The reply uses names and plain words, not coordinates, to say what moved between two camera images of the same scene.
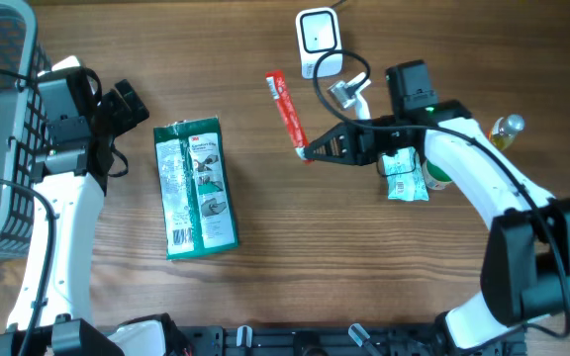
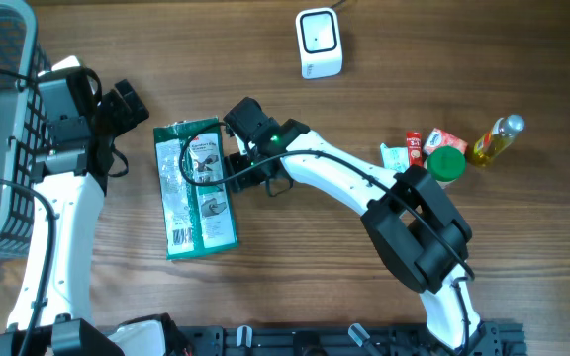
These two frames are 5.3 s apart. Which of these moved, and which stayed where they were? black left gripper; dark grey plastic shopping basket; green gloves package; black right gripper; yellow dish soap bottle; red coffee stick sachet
Moved: black right gripper; red coffee stick sachet
Stayed: green gloves package; black left gripper; dark grey plastic shopping basket; yellow dish soap bottle
